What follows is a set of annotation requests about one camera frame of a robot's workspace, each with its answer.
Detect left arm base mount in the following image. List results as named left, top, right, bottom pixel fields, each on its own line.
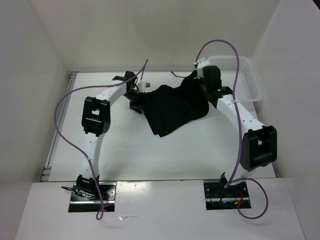
left=61, top=182, right=117, bottom=213

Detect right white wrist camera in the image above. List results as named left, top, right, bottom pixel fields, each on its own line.
left=193, top=57, right=210, bottom=79

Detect white perforated plastic basket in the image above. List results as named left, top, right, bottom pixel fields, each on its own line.
left=208, top=55, right=263, bottom=103

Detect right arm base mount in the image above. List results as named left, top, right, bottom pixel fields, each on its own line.
left=203, top=180, right=252, bottom=211

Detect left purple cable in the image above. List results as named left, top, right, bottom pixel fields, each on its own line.
left=53, top=58, right=149, bottom=221

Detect black shorts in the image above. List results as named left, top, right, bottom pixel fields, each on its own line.
left=139, top=70, right=209, bottom=138

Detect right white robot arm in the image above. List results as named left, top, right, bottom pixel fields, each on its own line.
left=195, top=63, right=277, bottom=197

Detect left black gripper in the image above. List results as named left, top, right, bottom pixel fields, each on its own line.
left=122, top=89, right=149, bottom=115

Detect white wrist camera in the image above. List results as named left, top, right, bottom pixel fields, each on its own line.
left=136, top=81, right=151, bottom=92
left=193, top=57, right=210, bottom=79

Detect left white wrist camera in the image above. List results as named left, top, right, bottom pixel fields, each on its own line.
left=136, top=81, right=151, bottom=92

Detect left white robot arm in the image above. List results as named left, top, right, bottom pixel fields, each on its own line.
left=76, top=71, right=139, bottom=200

